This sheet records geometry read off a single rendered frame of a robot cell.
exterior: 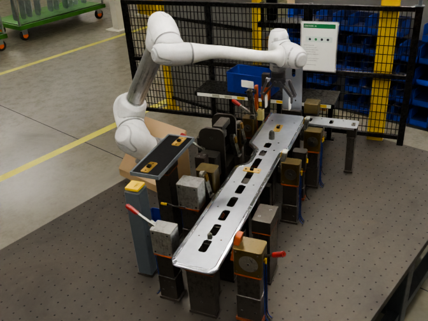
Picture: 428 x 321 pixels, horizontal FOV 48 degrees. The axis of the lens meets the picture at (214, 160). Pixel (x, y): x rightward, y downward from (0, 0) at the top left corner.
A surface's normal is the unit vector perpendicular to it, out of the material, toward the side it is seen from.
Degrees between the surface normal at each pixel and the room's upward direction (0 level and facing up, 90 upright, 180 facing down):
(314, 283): 0
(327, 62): 90
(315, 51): 90
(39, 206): 0
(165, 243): 90
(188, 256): 0
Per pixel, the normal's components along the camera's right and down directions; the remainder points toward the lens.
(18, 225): -0.06, -0.87
